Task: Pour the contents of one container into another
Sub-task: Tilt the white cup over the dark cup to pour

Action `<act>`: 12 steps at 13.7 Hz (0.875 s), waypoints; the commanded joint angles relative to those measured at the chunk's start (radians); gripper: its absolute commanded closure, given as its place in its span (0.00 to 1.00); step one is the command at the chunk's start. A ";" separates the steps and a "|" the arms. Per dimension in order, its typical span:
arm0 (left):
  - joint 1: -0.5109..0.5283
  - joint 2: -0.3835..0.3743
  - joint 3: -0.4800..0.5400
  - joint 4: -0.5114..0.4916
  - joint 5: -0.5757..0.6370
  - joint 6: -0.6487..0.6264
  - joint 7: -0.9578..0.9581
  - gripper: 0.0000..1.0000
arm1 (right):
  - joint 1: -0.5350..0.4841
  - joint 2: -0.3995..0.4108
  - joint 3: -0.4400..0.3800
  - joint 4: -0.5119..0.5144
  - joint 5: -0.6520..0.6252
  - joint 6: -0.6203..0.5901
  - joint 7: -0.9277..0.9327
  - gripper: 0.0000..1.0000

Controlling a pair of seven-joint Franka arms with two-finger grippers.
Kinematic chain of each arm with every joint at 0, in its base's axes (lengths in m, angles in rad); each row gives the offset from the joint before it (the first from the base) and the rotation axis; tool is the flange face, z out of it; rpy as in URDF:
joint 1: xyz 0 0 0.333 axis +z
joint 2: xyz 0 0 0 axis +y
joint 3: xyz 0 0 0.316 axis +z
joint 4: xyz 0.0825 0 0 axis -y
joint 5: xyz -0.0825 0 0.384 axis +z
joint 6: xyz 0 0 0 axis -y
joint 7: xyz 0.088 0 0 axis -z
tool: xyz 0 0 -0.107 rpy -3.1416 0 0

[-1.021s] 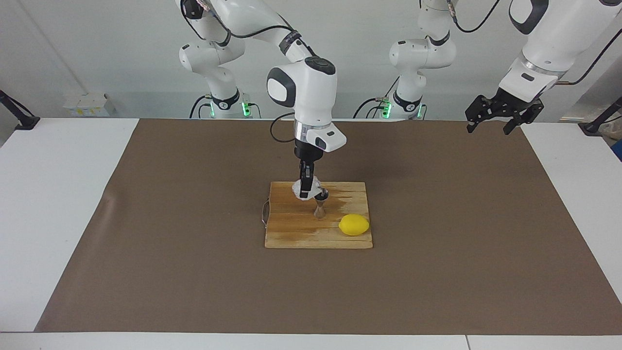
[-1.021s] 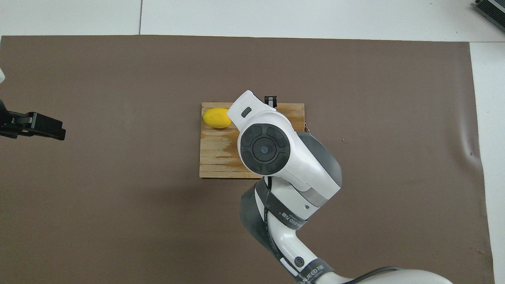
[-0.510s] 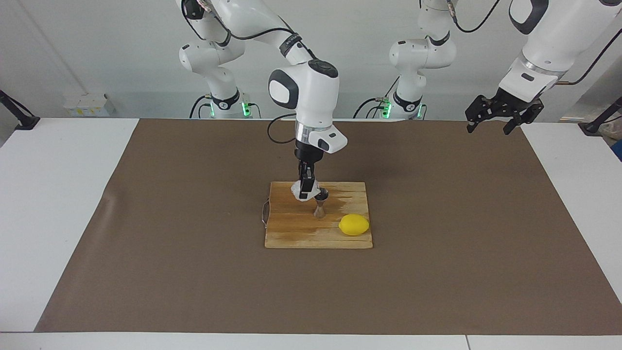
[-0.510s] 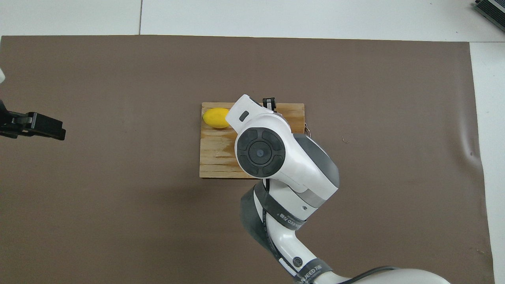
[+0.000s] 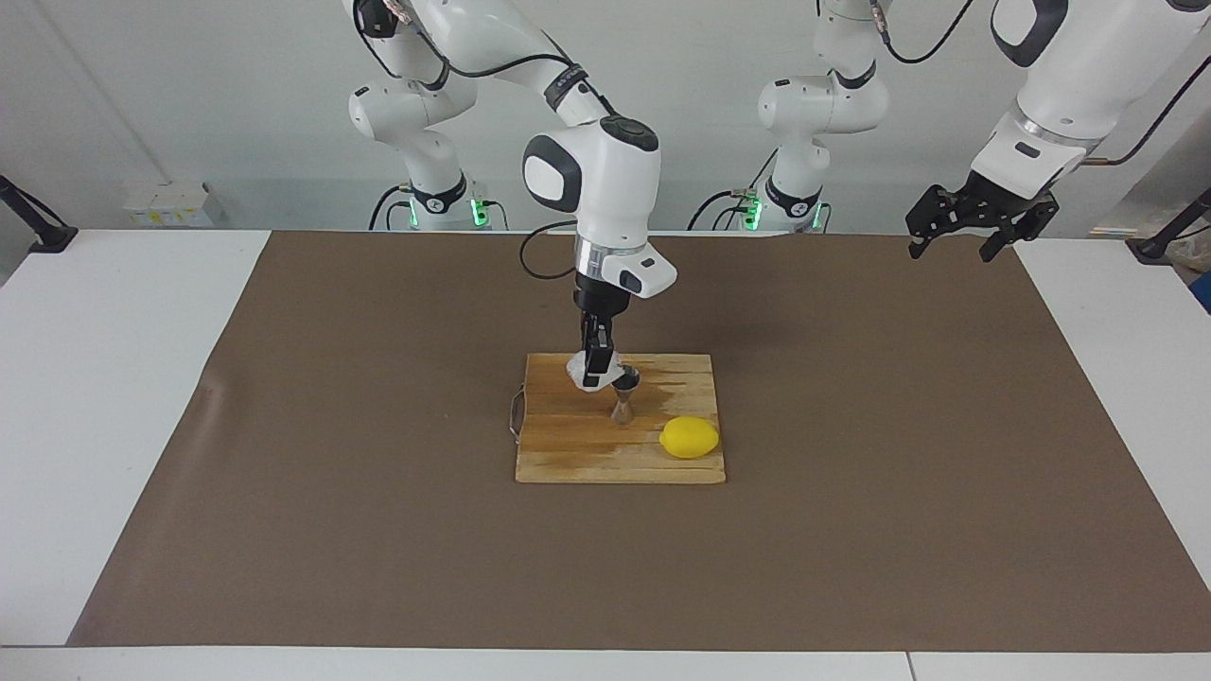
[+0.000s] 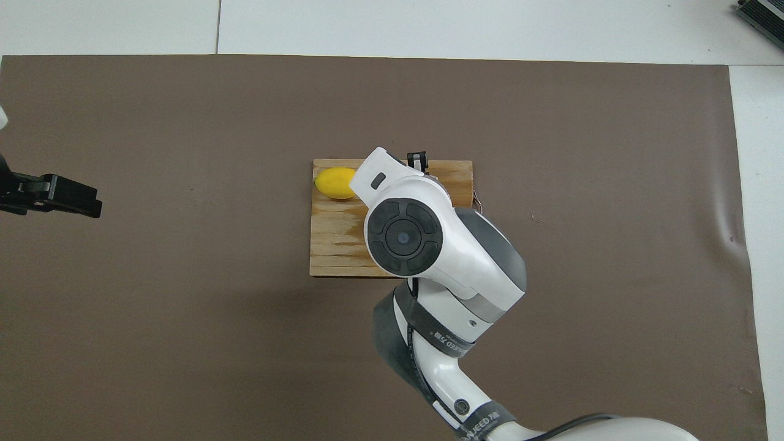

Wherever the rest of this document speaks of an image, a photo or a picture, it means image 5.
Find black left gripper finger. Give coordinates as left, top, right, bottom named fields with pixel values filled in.
left=905, top=184, right=969, bottom=259
left=980, top=194, right=1059, bottom=264

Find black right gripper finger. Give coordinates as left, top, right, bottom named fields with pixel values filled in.
left=581, top=319, right=616, bottom=391

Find steel double jigger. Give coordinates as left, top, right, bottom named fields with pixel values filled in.
left=610, top=367, right=642, bottom=427

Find wooden cutting board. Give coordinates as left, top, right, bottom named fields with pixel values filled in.
left=509, top=353, right=728, bottom=485

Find yellow lemon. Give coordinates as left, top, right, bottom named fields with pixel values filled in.
left=659, top=416, right=721, bottom=461

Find black clamp stand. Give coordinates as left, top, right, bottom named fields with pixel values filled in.
left=1126, top=187, right=1211, bottom=266
left=0, top=175, right=79, bottom=254

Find crumpled clear plastic bag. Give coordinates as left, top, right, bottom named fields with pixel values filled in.
left=1166, top=235, right=1211, bottom=277

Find brown paper table mat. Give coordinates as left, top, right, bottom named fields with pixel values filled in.
left=66, top=232, right=1211, bottom=654

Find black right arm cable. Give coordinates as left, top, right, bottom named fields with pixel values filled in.
left=355, top=0, right=592, bottom=283

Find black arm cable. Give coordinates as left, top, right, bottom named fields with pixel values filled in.
left=355, top=0, right=592, bottom=283
left=870, top=0, right=1211, bottom=168

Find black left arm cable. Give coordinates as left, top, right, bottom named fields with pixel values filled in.
left=870, top=0, right=1211, bottom=168

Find black base cable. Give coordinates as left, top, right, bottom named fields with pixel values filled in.
left=688, top=187, right=761, bottom=232
left=368, top=184, right=417, bottom=232

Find white wall socket boxes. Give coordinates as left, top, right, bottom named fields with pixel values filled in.
left=123, top=182, right=225, bottom=228

